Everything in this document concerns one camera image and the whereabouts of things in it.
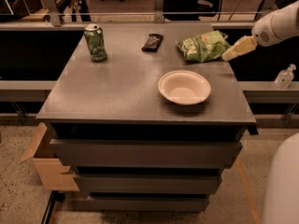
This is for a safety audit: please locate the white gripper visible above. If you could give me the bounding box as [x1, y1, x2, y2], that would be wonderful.
[221, 13, 275, 61]

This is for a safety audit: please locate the green jalapeno chip bag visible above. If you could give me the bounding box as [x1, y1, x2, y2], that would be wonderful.
[176, 31, 230, 63]

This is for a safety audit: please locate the white paper bowl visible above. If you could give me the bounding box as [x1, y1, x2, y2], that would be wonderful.
[158, 70, 211, 105]

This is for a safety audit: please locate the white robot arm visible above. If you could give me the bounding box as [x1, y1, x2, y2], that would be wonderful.
[221, 2, 299, 224]

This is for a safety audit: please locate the clear sanitizer bottle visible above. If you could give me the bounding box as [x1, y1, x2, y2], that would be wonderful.
[274, 63, 296, 89]

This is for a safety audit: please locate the black office chair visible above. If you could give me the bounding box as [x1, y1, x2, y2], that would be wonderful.
[163, 0, 220, 21]

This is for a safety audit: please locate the dark snack bar wrapper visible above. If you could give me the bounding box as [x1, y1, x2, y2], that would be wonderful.
[142, 34, 164, 52]

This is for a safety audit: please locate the grey drawer cabinet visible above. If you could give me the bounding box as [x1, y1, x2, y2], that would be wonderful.
[38, 23, 255, 212]

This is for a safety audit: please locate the green soda can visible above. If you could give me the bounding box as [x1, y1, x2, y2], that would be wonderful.
[84, 23, 107, 62]

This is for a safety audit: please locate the metal railing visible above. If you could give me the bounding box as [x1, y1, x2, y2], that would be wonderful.
[0, 0, 296, 22]

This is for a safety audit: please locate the cardboard box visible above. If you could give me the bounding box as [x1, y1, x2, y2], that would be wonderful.
[20, 122, 78, 191]

